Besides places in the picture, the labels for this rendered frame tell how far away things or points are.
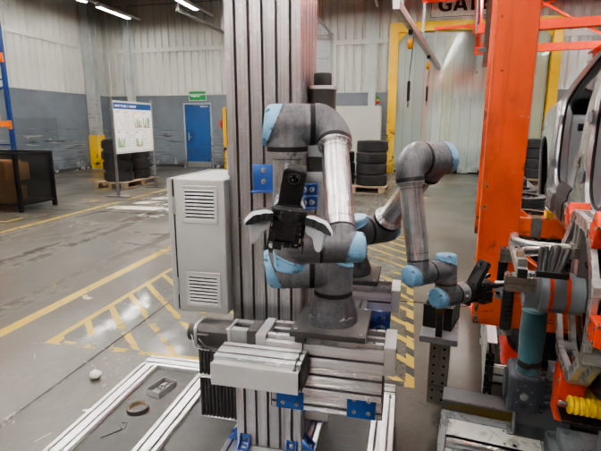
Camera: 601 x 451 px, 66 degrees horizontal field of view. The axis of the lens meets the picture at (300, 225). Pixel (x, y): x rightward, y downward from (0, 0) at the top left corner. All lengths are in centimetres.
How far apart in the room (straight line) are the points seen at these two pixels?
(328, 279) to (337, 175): 33
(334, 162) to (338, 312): 45
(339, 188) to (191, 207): 61
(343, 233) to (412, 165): 55
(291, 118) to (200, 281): 68
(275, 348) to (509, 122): 133
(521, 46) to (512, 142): 37
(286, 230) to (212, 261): 75
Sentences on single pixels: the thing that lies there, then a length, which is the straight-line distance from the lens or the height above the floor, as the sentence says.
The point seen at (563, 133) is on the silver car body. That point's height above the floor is 134.
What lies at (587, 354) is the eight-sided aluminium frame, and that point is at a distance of 161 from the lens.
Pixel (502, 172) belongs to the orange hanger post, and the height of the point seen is 121.
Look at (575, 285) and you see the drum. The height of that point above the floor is 90.
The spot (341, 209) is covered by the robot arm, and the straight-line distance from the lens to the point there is 113.
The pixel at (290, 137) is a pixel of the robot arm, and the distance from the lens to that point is 129.
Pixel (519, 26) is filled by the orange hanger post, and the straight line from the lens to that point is 217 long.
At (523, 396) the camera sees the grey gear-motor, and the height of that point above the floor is 32.
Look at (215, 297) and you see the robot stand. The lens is 165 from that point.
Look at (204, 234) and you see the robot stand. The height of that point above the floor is 104.
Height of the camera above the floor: 140
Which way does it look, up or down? 12 degrees down
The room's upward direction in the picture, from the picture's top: straight up
